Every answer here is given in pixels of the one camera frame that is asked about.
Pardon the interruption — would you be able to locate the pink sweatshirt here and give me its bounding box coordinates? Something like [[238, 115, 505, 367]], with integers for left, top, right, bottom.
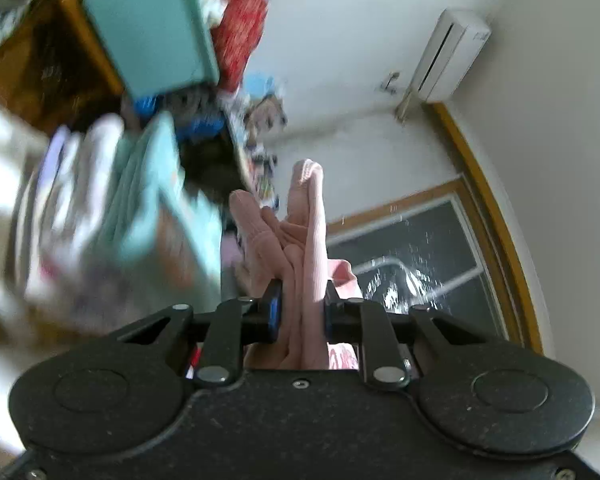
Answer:
[[230, 159, 362, 370]]

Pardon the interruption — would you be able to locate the stack of folded clothes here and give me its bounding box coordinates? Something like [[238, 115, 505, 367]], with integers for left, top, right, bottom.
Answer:
[[0, 107, 222, 347]]

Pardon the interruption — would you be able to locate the red patterned fabric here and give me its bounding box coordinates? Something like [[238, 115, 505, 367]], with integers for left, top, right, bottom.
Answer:
[[211, 0, 268, 93]]

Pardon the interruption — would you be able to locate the teal storage box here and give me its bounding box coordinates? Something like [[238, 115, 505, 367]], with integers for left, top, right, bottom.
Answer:
[[82, 0, 220, 99]]

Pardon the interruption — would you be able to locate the dark window with wooden frame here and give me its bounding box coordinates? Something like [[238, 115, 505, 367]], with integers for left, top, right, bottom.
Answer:
[[326, 106, 546, 353]]

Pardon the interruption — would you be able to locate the white wall air conditioner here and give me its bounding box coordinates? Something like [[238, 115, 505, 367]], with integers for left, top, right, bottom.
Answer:
[[410, 8, 491, 103]]

